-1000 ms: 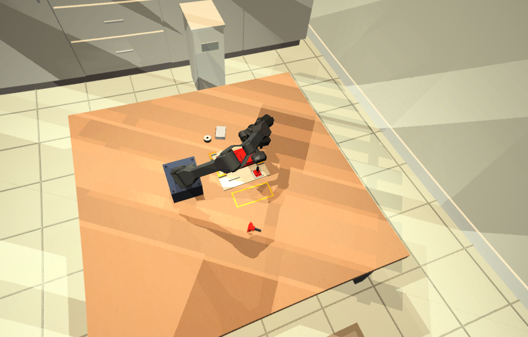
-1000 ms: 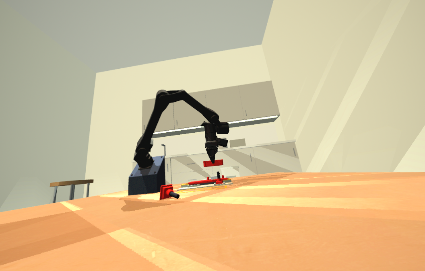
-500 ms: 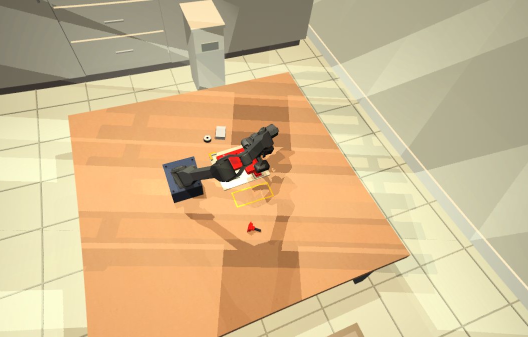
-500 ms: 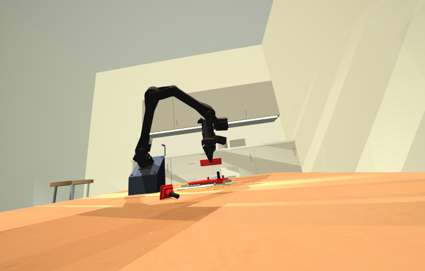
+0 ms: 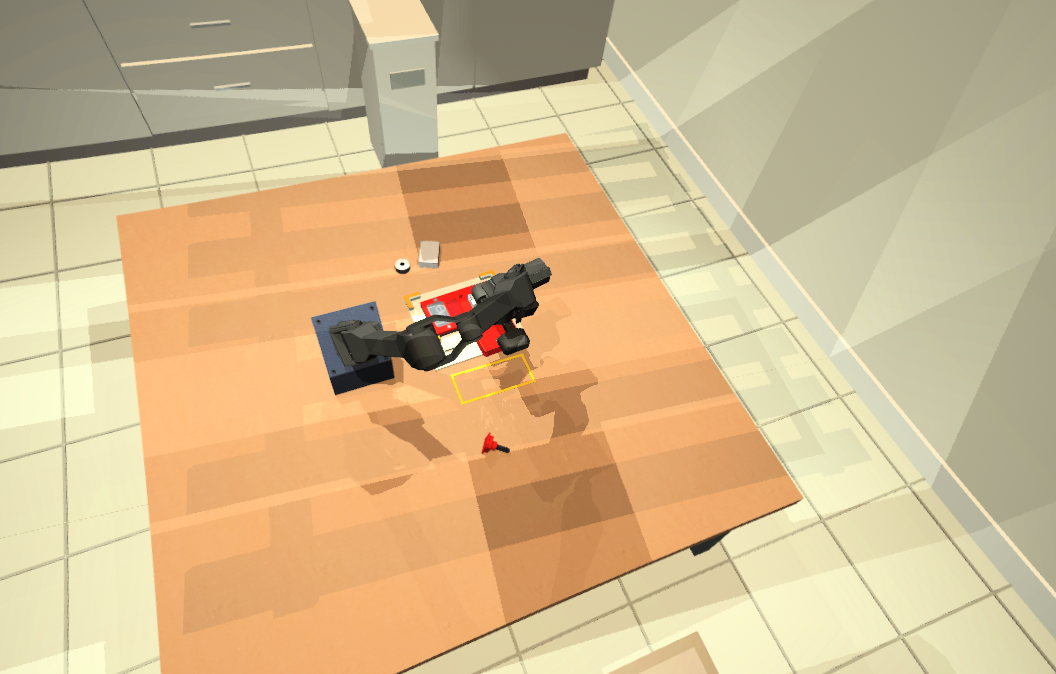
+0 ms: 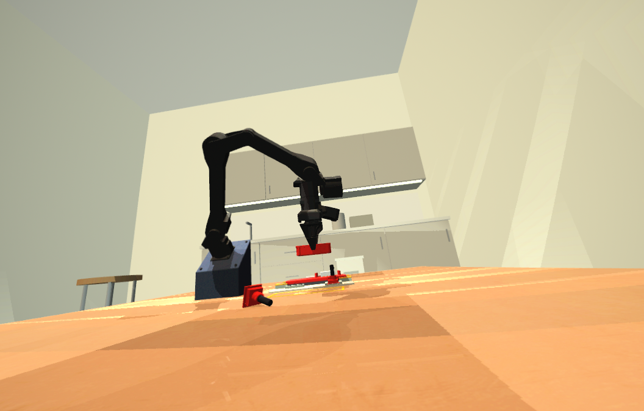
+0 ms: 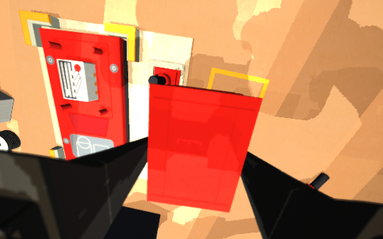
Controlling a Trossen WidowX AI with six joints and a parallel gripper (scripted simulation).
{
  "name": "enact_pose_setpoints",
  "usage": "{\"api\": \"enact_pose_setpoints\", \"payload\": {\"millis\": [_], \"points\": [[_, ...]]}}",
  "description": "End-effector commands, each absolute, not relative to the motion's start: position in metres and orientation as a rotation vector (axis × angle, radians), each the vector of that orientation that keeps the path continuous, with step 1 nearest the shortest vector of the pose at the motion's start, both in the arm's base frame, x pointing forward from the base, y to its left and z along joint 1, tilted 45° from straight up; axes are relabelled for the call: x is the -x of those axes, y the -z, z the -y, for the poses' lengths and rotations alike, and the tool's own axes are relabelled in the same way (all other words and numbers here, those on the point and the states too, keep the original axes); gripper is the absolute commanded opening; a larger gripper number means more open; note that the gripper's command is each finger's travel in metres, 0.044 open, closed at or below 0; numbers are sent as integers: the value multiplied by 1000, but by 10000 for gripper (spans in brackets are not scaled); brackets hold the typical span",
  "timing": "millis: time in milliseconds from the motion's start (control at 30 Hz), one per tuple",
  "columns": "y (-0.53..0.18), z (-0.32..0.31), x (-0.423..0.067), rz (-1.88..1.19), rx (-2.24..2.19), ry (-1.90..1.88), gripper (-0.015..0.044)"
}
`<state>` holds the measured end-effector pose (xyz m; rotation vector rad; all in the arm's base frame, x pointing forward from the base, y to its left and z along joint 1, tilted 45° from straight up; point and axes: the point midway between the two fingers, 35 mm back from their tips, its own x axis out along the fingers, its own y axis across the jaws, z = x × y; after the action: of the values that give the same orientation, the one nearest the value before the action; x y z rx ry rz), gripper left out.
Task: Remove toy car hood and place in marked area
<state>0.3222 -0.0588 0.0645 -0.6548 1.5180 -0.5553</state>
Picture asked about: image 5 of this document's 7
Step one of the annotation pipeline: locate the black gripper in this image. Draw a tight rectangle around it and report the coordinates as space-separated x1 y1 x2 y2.
471 282 530 355

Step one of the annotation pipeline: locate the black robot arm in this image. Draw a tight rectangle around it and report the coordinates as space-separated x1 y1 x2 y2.
329 258 552 371

